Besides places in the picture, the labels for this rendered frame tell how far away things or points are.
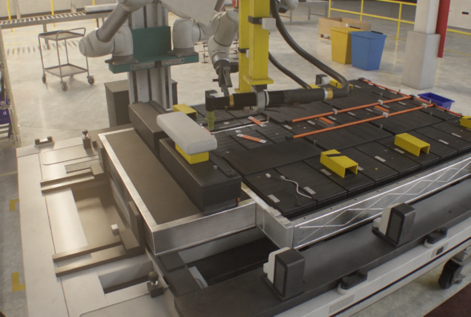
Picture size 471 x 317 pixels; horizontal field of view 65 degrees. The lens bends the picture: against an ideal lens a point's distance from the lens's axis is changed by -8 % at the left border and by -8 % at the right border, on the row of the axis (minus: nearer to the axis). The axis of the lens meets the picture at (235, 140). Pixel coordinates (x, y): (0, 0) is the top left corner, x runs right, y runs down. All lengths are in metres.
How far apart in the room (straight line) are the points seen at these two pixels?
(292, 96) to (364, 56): 6.45
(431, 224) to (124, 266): 1.14
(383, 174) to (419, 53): 5.28
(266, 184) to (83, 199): 0.89
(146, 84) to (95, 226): 1.70
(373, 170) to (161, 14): 2.05
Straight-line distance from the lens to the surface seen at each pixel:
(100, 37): 2.68
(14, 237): 3.25
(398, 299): 2.59
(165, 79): 3.22
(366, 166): 1.70
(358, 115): 2.27
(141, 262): 1.43
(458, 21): 9.99
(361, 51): 7.81
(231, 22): 2.00
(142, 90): 3.23
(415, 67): 6.92
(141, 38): 3.06
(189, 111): 2.15
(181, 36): 3.00
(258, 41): 1.27
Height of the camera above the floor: 1.75
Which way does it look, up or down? 24 degrees down
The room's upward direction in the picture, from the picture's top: straight up
